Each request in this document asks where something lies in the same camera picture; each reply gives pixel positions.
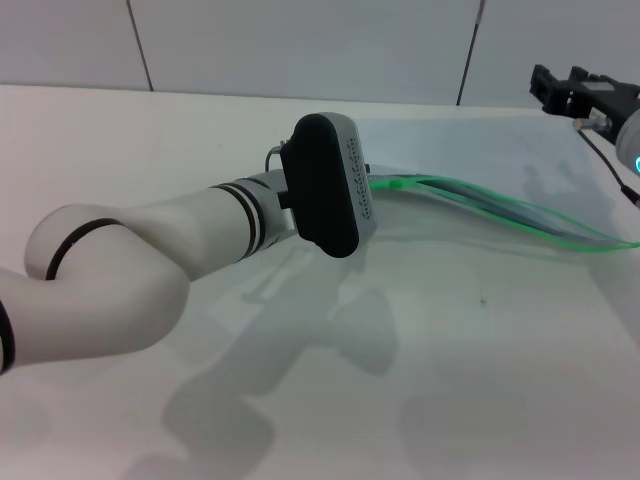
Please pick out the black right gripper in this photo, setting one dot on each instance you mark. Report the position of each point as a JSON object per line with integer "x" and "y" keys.
{"x": 600, "y": 100}

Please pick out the green zipper slider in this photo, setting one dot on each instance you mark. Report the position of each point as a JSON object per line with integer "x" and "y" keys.
{"x": 395, "y": 185}

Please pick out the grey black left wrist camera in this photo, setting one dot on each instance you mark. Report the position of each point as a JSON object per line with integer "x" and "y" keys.
{"x": 320, "y": 185}

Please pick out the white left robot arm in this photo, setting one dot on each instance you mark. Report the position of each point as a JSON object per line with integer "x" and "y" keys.
{"x": 125, "y": 280}

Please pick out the clear green-zip document bag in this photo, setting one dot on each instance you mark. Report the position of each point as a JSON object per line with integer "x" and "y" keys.
{"x": 475, "y": 155}

